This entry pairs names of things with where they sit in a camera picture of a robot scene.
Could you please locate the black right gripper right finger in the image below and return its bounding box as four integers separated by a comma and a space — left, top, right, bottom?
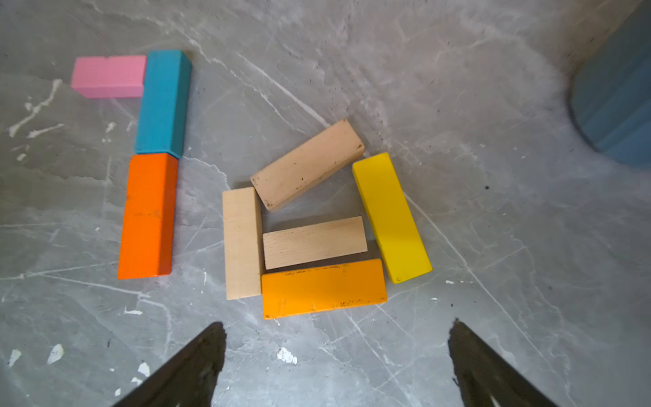
449, 319, 554, 406

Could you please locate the tan wooden block upper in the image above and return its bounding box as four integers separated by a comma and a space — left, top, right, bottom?
251, 119, 366, 212

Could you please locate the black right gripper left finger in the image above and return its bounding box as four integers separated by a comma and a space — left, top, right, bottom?
115, 322, 226, 407

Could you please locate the natural wooden block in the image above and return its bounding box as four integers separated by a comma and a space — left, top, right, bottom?
263, 216, 368, 270
222, 187, 264, 300

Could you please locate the teal wooden block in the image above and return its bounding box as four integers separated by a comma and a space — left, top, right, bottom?
135, 50, 192, 159

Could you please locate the blue flower pot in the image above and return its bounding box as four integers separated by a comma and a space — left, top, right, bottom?
570, 1, 650, 167

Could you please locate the natural wooden block left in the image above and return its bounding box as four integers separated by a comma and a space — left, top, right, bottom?
222, 187, 264, 300

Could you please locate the red orange wooden block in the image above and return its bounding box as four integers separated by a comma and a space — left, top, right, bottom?
117, 153, 179, 280

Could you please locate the yellow wooden block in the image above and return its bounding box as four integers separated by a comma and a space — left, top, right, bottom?
352, 153, 432, 284

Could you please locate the pink wooden block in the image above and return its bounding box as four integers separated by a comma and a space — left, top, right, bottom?
71, 55, 147, 98

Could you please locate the amber orange wooden block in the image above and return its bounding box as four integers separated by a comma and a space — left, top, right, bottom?
262, 259, 388, 320

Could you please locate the natural wooden block middle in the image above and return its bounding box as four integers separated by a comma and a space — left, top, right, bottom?
263, 216, 368, 270

